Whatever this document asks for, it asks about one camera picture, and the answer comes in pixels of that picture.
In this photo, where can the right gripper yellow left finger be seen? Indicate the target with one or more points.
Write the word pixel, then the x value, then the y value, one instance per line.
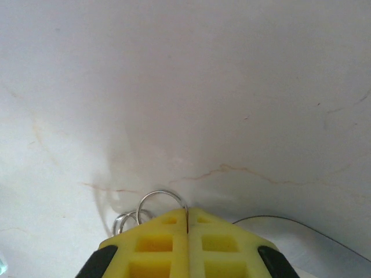
pixel 150 252

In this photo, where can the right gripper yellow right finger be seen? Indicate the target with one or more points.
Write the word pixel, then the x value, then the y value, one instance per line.
pixel 226 249

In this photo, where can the round metal key plate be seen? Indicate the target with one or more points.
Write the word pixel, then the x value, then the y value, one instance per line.
pixel 304 246

